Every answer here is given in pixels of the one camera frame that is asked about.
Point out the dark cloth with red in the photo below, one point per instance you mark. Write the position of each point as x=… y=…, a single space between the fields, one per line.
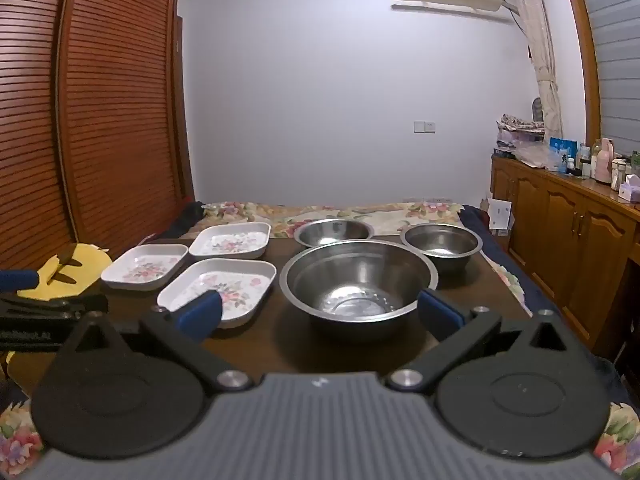
x=187 y=220

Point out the medium deep steel bowl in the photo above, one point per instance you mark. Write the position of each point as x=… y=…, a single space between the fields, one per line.
x=440 y=245

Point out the yellow plush toy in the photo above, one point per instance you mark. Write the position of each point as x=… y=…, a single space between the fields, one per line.
x=85 y=265

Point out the pink thermos bottle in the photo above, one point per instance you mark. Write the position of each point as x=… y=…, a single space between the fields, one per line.
x=603 y=160

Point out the wooden window frame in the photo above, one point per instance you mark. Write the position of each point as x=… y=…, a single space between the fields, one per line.
x=582 y=50

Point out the stack of folded cloths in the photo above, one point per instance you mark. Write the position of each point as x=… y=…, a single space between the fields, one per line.
x=517 y=130

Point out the floral blanket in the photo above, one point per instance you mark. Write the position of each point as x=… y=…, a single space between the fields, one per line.
x=390 y=215

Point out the grey window blind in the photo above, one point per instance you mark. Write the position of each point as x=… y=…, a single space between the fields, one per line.
x=617 y=50

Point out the white wall switch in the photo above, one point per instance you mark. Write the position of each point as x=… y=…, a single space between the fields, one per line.
x=424 y=126

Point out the purple tissue box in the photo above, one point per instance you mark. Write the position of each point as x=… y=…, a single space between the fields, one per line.
x=631 y=190

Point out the white paper bag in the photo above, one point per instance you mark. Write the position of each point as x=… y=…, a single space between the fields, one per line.
x=501 y=215

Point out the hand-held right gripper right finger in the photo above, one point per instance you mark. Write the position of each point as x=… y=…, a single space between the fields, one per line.
x=440 y=312

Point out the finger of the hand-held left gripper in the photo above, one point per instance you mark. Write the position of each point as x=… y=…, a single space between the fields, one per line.
x=20 y=280
x=50 y=307

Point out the white wall socket strip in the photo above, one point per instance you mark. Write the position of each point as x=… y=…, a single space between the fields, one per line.
x=430 y=201

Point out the small shallow steel bowl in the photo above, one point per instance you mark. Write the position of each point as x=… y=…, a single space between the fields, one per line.
x=332 y=232

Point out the wooden sideboard cabinet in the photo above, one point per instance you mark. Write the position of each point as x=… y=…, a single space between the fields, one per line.
x=575 y=240

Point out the cream curtain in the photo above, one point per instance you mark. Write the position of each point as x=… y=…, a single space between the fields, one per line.
x=542 y=60

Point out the white jar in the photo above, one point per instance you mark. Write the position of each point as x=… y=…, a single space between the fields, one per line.
x=620 y=172

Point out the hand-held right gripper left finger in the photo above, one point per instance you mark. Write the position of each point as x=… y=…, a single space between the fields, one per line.
x=200 y=312

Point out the floral white rectangular plate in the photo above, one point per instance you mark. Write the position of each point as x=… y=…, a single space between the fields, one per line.
x=145 y=267
x=235 y=285
x=230 y=242

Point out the large steel bowl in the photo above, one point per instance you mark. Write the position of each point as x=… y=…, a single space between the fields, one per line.
x=350 y=285

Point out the wooden louvered wardrobe door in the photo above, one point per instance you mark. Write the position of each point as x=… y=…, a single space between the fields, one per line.
x=120 y=110
x=30 y=110

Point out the blue packet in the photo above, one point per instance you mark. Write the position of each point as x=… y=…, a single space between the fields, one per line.
x=561 y=152

